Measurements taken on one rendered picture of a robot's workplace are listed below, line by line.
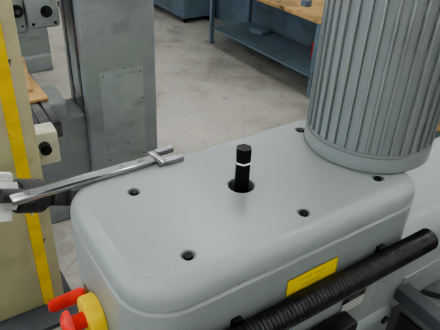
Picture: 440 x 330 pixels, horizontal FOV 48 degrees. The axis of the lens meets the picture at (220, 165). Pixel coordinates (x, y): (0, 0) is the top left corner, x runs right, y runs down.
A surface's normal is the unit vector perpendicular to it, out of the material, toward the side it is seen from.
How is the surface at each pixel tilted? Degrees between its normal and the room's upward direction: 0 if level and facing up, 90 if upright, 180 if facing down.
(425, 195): 0
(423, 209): 13
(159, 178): 0
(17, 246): 90
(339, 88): 90
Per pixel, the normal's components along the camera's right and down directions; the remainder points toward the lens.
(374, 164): -0.15, 0.52
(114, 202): 0.04, -0.85
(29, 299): 0.55, 0.47
